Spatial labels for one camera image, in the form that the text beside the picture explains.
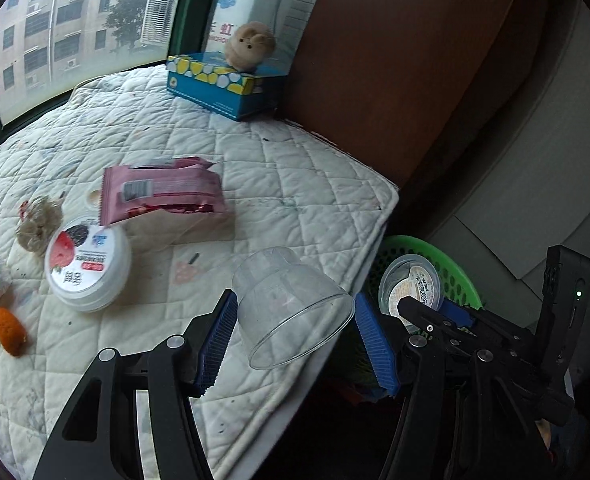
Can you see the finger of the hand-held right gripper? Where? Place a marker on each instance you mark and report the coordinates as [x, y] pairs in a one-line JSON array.
[[495, 327], [425, 317]]

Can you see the white quilted mat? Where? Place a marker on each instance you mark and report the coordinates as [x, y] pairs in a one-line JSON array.
[[275, 170]]

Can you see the pink snack packet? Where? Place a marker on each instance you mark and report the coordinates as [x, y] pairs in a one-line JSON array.
[[165, 190]]

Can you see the blue patterned tissue box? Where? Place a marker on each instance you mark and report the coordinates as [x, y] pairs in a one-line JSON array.
[[210, 90]]

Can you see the small lidded pudding cup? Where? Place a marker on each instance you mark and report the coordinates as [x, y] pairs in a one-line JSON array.
[[405, 285]]

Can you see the green perforated plastic basket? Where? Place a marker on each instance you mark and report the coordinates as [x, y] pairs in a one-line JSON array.
[[455, 270]]

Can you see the beige plush toy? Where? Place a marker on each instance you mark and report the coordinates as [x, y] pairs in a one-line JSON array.
[[247, 45]]

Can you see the clear plastic cup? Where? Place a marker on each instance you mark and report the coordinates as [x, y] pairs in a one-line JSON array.
[[285, 300]]

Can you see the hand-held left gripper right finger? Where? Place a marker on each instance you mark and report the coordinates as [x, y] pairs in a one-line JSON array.
[[375, 350]]

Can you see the brown wooden wardrobe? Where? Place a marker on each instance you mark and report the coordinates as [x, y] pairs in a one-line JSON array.
[[385, 60]]

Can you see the green framed window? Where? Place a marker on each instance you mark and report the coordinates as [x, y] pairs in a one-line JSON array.
[[75, 20]]

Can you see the orange carrot toy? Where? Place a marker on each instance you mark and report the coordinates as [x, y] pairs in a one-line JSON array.
[[10, 332]]

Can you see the white round lidded tub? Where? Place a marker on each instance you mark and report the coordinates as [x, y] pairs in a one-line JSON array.
[[85, 265]]

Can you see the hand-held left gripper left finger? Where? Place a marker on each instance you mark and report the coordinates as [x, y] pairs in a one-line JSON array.
[[220, 340]]

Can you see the clear wrapper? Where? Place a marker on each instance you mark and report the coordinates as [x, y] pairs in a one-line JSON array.
[[37, 222]]

